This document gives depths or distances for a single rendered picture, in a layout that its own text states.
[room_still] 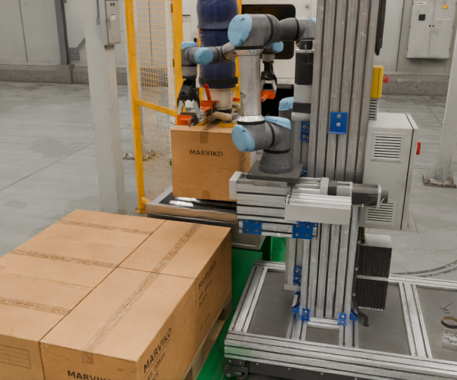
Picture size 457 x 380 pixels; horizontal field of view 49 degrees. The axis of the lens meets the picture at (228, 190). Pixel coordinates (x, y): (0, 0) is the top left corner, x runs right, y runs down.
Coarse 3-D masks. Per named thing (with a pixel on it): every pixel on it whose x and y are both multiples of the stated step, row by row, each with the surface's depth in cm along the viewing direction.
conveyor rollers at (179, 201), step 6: (174, 198) 329; (180, 198) 328; (186, 198) 327; (192, 198) 326; (174, 204) 319; (180, 204) 318; (186, 204) 317; (192, 204) 317; (198, 204) 316; (204, 204) 315; (210, 204) 315; (216, 204) 321; (222, 204) 320; (228, 204) 319; (234, 204) 318; (228, 210) 310; (234, 210) 309
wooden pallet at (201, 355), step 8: (224, 304) 283; (224, 312) 286; (216, 320) 288; (224, 320) 288; (216, 328) 281; (208, 336) 274; (216, 336) 274; (208, 344) 268; (200, 352) 247; (208, 352) 261; (192, 360) 237; (200, 360) 248; (192, 368) 238; (200, 368) 250; (184, 376) 227; (192, 376) 239
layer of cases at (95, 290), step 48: (48, 240) 268; (96, 240) 268; (144, 240) 268; (192, 240) 268; (0, 288) 221; (48, 288) 221; (96, 288) 221; (144, 288) 221; (192, 288) 227; (0, 336) 191; (48, 336) 189; (96, 336) 189; (144, 336) 189; (192, 336) 234
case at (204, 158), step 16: (176, 128) 284; (192, 128) 284; (208, 128) 284; (224, 128) 285; (176, 144) 283; (192, 144) 281; (208, 144) 279; (224, 144) 277; (176, 160) 286; (192, 160) 284; (208, 160) 282; (224, 160) 280; (240, 160) 278; (176, 176) 290; (192, 176) 288; (208, 176) 285; (224, 176) 283; (176, 192) 293; (192, 192) 291; (208, 192) 289; (224, 192) 286
